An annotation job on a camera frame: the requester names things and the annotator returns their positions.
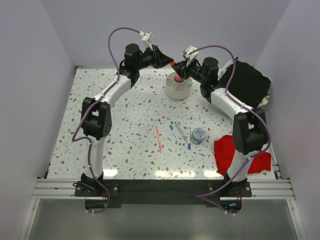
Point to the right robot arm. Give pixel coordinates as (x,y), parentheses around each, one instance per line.
(250,132)

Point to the blue capped pen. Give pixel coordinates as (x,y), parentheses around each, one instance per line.
(175,135)

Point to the beige cloth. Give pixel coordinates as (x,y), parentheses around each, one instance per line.
(264,101)

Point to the aluminium rail frame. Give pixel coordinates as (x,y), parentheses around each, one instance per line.
(131,151)

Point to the white plastic basket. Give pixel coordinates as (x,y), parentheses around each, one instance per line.
(219,98)

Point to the black cloth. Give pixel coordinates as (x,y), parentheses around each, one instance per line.
(248,84)

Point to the pink glue stick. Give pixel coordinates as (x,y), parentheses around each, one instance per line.
(178,79)

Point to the orange pen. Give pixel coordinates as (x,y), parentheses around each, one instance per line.
(159,139)

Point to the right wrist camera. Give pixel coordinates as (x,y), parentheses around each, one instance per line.
(190,53)

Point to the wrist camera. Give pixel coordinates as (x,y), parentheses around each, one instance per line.
(190,53)
(147,38)

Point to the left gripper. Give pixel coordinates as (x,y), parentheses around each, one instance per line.
(160,60)

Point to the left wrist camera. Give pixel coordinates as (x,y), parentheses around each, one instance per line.
(147,38)

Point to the red cloth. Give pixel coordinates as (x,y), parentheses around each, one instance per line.
(224,151)

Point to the blue pen right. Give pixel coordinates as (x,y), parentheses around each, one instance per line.
(189,139)

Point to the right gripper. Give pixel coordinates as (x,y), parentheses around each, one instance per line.
(182,69)

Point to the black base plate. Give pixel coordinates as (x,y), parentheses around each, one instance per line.
(144,192)

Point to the white blue marker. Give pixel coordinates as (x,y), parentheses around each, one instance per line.
(180,131)

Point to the blue washi tape roll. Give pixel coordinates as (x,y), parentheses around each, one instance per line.
(198,135)

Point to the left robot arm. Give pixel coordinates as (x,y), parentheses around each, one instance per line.
(96,118)

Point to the round beige divided organizer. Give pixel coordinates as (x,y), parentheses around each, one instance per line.
(177,90)

